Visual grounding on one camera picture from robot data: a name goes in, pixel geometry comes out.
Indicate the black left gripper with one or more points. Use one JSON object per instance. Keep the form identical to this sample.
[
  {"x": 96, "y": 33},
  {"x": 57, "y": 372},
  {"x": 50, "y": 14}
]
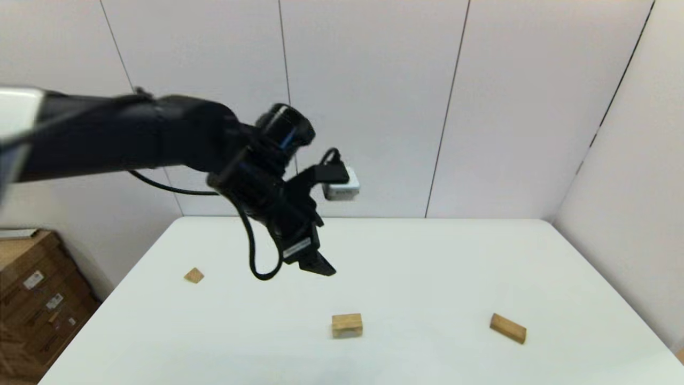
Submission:
[{"x": 272, "y": 208}]

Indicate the arched wooden building block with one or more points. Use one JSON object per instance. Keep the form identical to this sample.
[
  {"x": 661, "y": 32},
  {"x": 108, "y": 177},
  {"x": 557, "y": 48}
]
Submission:
[{"x": 347, "y": 322}]

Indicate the triangular wooden building block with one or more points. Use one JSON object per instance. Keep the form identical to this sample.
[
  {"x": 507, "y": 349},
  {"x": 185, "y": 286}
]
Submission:
[{"x": 194, "y": 276}]

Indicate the rectangular wooden building block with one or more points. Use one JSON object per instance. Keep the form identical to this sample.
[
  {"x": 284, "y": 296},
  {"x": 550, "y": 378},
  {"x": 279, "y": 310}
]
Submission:
[{"x": 507, "y": 327}]

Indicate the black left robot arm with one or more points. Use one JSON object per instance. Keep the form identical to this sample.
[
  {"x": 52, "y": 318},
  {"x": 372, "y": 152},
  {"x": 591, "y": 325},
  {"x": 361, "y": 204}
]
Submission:
[{"x": 107, "y": 133}]

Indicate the brown cardboard box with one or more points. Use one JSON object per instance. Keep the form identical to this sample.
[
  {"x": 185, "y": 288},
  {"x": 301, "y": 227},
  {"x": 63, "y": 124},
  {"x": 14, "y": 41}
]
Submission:
[
  {"x": 13, "y": 363},
  {"x": 18, "y": 251},
  {"x": 64, "y": 310}
]

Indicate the flat white board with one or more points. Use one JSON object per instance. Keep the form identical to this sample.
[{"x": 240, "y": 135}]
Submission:
[{"x": 18, "y": 233}]

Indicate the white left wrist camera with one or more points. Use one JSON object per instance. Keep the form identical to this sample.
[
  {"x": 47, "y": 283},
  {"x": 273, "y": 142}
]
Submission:
[{"x": 342, "y": 188}]

